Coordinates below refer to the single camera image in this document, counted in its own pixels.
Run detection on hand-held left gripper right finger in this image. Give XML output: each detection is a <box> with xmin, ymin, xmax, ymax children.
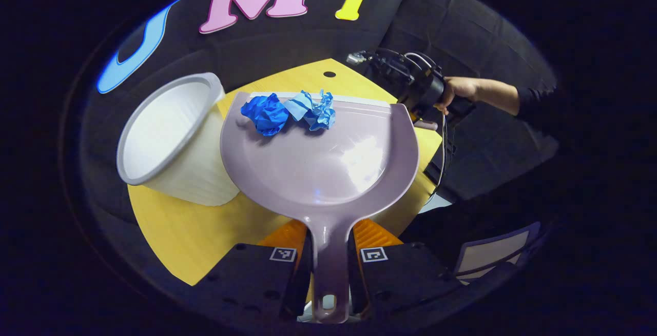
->
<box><xmin>348</xmin><ymin>218</ymin><xmax>462</xmax><ymax>321</ymax></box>

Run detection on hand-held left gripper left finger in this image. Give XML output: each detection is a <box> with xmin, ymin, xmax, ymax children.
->
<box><xmin>198</xmin><ymin>219</ymin><xmax>315</xmax><ymax>321</ymax></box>

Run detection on light blue paper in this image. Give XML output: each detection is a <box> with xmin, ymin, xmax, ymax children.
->
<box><xmin>284</xmin><ymin>89</ymin><xmax>337</xmax><ymax>131</ymax></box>

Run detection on pink dustpan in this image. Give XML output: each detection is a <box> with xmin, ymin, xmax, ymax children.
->
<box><xmin>220</xmin><ymin>91</ymin><xmax>420</xmax><ymax>324</ymax></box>

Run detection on white garbage bin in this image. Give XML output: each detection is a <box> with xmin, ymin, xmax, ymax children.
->
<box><xmin>117</xmin><ymin>72</ymin><xmax>241</xmax><ymax>207</ymax></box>

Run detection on black cable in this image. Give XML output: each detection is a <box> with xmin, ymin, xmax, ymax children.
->
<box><xmin>421</xmin><ymin>110</ymin><xmax>452</xmax><ymax>203</ymax></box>

